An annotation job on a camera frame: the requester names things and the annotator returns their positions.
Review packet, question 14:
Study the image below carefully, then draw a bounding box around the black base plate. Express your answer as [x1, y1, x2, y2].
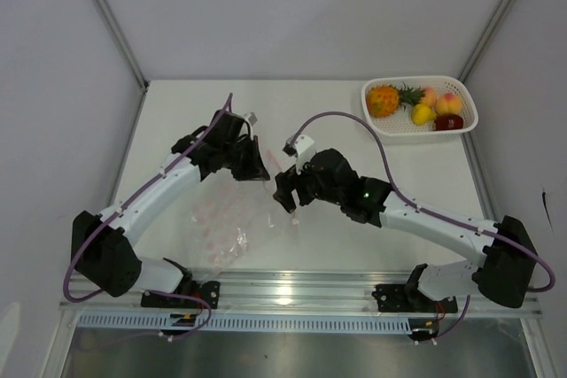
[141, 280, 221, 310]
[371, 284, 458, 313]

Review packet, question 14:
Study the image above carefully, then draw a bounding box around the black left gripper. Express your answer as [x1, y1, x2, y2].
[222, 135, 270, 181]

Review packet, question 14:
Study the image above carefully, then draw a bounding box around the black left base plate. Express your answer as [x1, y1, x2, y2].
[141, 280, 221, 310]

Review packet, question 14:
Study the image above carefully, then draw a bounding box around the dark red toy apple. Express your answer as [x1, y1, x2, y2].
[433, 114, 464, 131]

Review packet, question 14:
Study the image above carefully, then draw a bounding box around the orange toy pineapple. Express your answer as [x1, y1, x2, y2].
[365, 84, 425, 118]

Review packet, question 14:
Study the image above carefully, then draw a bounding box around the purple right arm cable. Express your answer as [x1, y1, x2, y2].
[290, 111, 558, 293]

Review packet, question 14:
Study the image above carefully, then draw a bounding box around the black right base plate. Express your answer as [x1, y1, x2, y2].
[371, 284, 458, 313]

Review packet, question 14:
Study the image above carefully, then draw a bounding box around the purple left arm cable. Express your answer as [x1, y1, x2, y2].
[63, 92, 235, 304]

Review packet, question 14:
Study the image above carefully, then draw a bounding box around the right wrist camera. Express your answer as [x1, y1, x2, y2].
[283, 135, 316, 175]

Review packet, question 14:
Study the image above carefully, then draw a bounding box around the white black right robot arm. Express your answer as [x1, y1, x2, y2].
[273, 149, 537, 312]

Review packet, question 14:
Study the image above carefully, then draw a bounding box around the left grey corner post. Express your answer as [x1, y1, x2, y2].
[91, 0, 149, 91]

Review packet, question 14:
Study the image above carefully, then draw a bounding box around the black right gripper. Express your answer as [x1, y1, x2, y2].
[274, 160, 344, 212]

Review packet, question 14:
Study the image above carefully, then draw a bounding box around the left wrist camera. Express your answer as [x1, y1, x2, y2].
[243, 112, 258, 127]

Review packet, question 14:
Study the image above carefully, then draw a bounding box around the grey aluminium corner post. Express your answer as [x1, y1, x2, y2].
[457, 0, 516, 82]

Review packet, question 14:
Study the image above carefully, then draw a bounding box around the aluminium mounting rail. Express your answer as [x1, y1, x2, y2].
[58, 269, 543, 319]

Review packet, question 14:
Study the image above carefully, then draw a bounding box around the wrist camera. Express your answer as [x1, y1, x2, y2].
[283, 135, 316, 175]
[243, 112, 258, 127]

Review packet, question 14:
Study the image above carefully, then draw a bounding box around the yellow toy lemon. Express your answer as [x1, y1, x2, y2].
[411, 104, 437, 126]

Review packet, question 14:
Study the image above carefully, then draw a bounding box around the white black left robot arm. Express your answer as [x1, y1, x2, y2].
[63, 108, 270, 307]

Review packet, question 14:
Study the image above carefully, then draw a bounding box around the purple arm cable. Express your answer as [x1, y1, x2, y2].
[290, 111, 558, 293]
[63, 92, 235, 304]

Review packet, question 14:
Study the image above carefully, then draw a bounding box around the white perforated plastic basket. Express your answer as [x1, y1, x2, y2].
[361, 76, 478, 144]

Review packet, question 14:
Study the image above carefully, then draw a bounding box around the white slotted cable duct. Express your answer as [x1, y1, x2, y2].
[77, 312, 412, 335]

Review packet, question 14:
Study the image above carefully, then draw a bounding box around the clear pink-dotted zip bag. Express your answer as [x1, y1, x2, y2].
[182, 150, 299, 274]

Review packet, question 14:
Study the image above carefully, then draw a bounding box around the pink toy peach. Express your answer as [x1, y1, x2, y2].
[419, 87, 438, 108]
[435, 92, 462, 116]

